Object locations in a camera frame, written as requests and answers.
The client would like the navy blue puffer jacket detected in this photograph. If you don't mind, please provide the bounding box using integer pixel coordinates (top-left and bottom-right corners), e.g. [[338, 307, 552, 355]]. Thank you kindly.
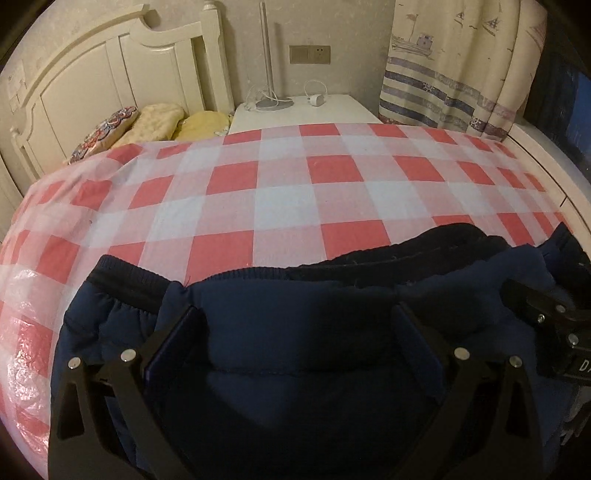
[[51, 223, 590, 479]]

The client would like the white window bench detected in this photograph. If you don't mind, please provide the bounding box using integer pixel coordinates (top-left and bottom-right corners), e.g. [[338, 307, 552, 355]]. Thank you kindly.
[[503, 117, 590, 248]]

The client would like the dark window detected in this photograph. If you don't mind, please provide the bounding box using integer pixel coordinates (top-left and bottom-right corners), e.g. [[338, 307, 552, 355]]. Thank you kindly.
[[525, 1, 590, 177]]

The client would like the boat print curtain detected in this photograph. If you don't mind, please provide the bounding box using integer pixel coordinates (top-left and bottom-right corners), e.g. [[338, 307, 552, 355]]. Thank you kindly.
[[379, 0, 547, 140]]

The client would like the red white checkered blanket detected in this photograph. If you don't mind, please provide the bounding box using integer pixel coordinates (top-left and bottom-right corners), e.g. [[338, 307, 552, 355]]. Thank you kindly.
[[1, 123, 565, 473]]

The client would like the white nightstand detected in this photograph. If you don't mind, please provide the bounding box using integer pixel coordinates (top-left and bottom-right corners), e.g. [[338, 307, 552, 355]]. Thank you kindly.
[[228, 94, 382, 134]]

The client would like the colourful patterned pillow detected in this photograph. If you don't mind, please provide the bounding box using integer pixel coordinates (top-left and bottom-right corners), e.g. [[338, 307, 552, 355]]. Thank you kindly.
[[66, 106, 139, 165]]

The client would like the slim desk lamp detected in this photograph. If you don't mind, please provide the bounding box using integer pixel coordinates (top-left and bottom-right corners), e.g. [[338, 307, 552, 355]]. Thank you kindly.
[[256, 1, 294, 112]]

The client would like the cream quilted pillow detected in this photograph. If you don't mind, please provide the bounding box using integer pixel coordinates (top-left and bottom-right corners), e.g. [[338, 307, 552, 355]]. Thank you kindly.
[[112, 103, 185, 148]]

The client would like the yellow pillow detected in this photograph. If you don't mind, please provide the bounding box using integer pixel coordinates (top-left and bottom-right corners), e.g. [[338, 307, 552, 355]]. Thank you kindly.
[[172, 111, 232, 142]]

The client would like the white wooden headboard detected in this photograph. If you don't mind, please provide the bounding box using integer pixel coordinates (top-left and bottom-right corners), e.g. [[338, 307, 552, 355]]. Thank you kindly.
[[10, 1, 235, 182]]

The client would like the white charger with cable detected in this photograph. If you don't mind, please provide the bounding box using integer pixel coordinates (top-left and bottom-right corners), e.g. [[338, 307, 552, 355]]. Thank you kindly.
[[304, 79, 329, 108]]

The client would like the paper notice on wall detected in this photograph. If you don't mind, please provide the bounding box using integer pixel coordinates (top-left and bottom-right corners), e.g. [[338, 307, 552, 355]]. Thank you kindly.
[[6, 62, 27, 113]]

